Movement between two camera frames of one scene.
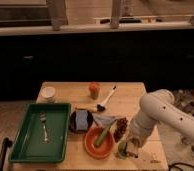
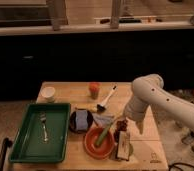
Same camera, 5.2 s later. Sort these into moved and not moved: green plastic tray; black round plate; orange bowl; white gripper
Moved: white gripper
Not moved: black round plate; orange bowl; green plastic tray
